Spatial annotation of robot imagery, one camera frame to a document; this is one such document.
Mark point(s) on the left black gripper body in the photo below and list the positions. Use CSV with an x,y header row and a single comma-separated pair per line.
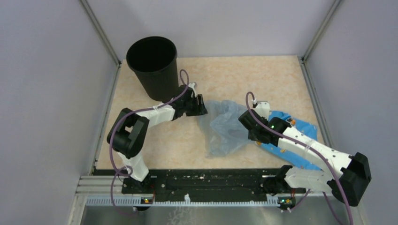
x,y
189,106

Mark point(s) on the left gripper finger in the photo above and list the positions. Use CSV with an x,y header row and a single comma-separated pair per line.
x,y
200,111
200,102

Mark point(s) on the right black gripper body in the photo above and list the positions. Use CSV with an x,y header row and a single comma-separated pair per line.
x,y
253,137

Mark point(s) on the translucent blue trash bag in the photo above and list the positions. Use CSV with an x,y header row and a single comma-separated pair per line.
x,y
224,134

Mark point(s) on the black plastic trash bin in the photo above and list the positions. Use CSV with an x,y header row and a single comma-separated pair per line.
x,y
153,60

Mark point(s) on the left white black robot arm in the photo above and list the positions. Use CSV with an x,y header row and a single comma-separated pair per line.
x,y
128,133

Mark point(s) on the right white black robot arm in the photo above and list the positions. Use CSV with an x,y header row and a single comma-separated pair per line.
x,y
345,176

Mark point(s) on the blue patterned cloth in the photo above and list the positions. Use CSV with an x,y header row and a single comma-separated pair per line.
x,y
304,127

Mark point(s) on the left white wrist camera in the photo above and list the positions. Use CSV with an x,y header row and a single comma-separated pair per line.
x,y
193,85

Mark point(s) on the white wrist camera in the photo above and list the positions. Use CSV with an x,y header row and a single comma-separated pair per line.
x,y
193,85
262,108

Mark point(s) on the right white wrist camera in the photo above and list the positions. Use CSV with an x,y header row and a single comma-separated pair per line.
x,y
262,108

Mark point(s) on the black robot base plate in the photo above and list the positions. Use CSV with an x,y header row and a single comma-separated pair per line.
x,y
209,185

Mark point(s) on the white cable duct rail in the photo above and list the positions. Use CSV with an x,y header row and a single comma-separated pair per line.
x,y
133,201

